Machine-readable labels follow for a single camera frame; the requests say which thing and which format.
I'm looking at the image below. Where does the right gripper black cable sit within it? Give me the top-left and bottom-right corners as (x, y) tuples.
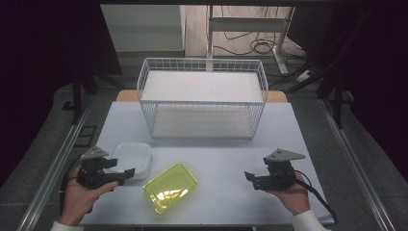
(293, 169), (339, 225)

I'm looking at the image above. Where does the white square food container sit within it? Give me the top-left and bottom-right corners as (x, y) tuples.
(110, 141), (153, 181)

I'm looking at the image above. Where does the white wire shelf rack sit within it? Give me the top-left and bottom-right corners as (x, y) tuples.
(137, 57), (269, 141)

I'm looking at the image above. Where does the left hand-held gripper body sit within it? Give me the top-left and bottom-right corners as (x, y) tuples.
(76, 145), (119, 191)

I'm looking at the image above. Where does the black floor cable tangle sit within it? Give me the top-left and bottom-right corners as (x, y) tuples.
(213, 6), (306, 65)

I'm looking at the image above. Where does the white cabinet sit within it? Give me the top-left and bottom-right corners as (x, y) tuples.
(100, 4), (187, 58)

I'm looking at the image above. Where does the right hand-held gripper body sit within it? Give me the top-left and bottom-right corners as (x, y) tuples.
(256, 147), (306, 192)

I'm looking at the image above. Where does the white power strip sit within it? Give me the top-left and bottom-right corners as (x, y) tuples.
(296, 69), (312, 83)

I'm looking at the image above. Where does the green translucent food container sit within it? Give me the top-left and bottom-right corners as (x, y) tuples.
(141, 162), (199, 216)

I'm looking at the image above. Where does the aluminium rail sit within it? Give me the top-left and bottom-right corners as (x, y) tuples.
(319, 97), (394, 231)
(15, 95), (94, 231)

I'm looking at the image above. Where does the person's right hand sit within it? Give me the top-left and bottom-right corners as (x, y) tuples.
(266, 172), (312, 216)

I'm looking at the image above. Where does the black metal stand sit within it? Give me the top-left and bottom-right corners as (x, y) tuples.
(71, 64), (124, 126)
(317, 64), (354, 129)

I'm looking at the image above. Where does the white metal desk frame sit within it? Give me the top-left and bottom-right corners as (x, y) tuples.
(206, 4), (296, 75)

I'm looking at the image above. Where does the person's left hand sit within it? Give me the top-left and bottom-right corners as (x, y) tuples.
(58, 167), (119, 227)

